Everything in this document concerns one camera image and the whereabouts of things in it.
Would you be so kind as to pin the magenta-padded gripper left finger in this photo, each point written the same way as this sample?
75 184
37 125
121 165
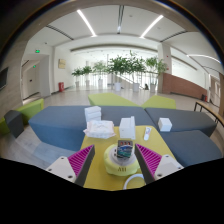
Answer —
61 166

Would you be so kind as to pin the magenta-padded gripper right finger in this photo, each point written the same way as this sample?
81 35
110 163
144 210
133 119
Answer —
166 166

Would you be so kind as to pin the wide grey sofa section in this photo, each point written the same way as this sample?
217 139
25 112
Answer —
193 146

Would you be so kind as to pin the long grey sofa section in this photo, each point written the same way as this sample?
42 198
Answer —
60 125

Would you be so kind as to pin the small white cube box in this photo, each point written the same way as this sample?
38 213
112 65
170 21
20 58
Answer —
165 124

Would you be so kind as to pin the curved grey sofa section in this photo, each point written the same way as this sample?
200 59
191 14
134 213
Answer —
186 119

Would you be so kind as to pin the white tissue pack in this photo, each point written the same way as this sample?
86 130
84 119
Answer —
99 129

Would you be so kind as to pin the white rectangular box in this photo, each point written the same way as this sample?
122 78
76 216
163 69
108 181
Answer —
127 128

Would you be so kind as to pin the small green sofa section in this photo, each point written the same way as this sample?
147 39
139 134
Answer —
159 102

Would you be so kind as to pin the dark grey seat block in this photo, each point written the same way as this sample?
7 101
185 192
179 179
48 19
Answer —
14 123

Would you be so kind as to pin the green bench seat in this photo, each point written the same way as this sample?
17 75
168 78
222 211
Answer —
30 110

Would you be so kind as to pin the wooden bench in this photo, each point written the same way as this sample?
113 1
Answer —
208 108

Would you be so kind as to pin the red bin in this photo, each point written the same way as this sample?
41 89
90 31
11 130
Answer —
61 87

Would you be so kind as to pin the large green sofa section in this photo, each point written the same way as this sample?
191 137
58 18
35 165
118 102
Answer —
108 99

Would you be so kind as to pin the group of potted plants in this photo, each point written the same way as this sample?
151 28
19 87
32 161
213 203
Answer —
118 66

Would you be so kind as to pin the green exit sign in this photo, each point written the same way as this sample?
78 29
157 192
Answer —
37 51

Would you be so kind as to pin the group of ceiling strip lights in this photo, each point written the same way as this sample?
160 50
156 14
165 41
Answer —
86 23

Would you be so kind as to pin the framed wall picture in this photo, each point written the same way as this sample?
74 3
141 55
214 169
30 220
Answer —
62 64

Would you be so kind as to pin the black wall screen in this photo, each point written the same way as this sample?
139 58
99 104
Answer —
3 78

